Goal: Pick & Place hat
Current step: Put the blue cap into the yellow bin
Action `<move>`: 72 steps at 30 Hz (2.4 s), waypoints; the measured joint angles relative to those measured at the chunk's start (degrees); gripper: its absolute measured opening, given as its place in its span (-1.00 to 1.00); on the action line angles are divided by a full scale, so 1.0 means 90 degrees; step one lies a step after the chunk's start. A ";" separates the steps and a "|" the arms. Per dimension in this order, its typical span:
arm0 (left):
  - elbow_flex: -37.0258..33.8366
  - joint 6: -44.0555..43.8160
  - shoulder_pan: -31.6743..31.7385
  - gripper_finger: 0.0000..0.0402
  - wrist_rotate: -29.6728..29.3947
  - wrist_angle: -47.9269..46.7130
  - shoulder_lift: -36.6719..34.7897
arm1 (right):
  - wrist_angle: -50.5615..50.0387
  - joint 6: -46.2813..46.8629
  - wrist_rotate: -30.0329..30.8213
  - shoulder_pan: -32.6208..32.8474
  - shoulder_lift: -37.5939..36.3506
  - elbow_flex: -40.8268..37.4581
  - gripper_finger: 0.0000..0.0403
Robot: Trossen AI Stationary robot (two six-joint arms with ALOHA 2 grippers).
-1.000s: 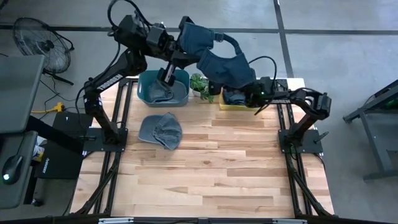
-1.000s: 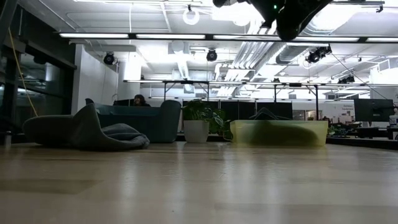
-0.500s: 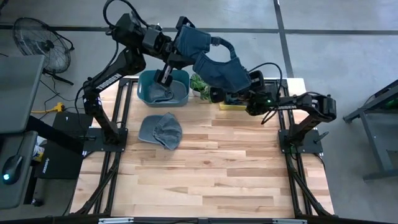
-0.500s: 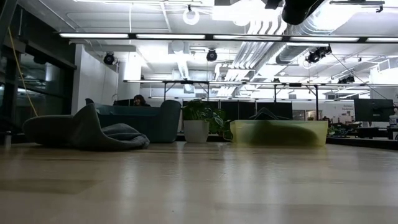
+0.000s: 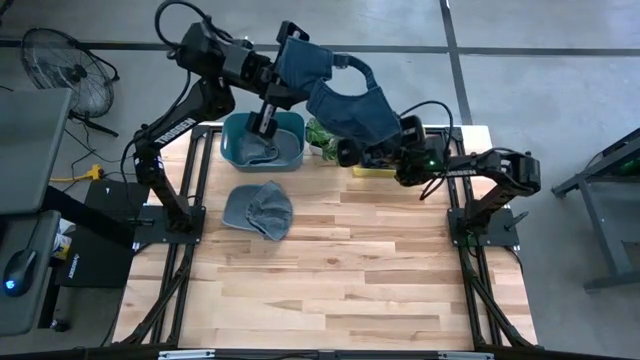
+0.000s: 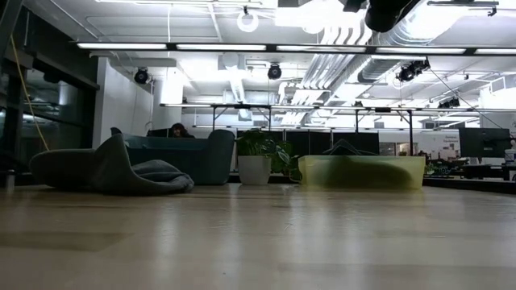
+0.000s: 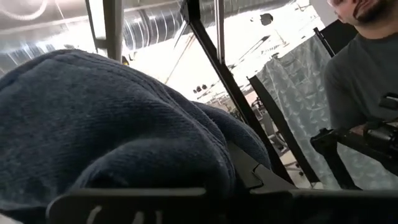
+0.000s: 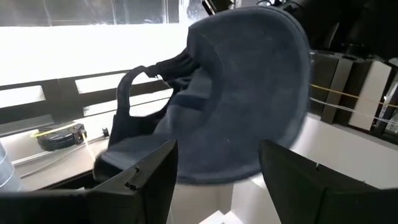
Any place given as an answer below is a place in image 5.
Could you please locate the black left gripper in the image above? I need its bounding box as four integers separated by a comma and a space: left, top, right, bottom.
257, 20, 311, 110

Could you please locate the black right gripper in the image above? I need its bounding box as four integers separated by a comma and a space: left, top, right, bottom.
337, 138, 407, 184

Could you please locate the denim blue baseball cap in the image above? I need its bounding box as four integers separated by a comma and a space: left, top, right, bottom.
276, 37, 403, 147

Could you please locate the grey baseball cap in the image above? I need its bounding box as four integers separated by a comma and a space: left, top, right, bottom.
221, 180, 294, 242
234, 130, 281, 167

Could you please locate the yellow plastic bin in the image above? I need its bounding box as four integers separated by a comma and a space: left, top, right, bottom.
352, 166, 398, 179

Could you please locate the green leafy plant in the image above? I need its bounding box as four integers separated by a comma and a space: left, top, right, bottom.
304, 117, 346, 162

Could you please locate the teal plastic bin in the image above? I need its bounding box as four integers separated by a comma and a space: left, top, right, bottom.
219, 111, 306, 174

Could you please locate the black floor fan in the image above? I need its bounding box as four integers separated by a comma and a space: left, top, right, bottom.
20, 27, 121, 139

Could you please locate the grey metal side table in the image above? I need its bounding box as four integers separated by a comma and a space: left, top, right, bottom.
551, 127, 640, 294

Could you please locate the black Trossen box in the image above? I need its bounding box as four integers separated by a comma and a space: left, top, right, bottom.
54, 179, 151, 290

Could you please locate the grey desk panel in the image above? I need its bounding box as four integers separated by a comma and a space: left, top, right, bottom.
0, 209, 62, 337
0, 88, 74, 216

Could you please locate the white yellow wipes pack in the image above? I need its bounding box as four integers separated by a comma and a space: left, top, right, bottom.
52, 218, 75, 261

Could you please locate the black front beam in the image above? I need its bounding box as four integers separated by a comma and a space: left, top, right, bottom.
0, 343, 640, 360

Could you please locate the black computer mouse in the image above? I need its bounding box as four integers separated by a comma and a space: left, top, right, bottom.
2, 248, 39, 299

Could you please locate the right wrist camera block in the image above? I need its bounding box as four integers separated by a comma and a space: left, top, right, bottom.
399, 115, 427, 147

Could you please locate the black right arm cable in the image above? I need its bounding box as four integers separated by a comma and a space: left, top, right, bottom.
399, 99, 455, 201

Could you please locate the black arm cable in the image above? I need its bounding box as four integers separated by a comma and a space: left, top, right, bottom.
153, 0, 236, 51
399, 99, 455, 201

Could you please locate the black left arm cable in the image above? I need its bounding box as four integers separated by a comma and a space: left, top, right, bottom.
153, 0, 236, 51

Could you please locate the black aluminium table frame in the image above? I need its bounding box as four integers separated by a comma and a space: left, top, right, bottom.
112, 123, 540, 351

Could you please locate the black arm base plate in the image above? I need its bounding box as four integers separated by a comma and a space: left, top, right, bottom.
447, 207, 521, 249
133, 204, 207, 246

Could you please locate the silver bracket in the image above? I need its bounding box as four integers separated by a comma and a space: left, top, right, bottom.
437, 351, 495, 360
158, 349, 217, 360

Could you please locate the black floor cable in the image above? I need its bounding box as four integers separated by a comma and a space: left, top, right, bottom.
63, 124, 136, 177

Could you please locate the yellow extension cord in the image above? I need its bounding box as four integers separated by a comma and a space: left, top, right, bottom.
49, 164, 105, 184

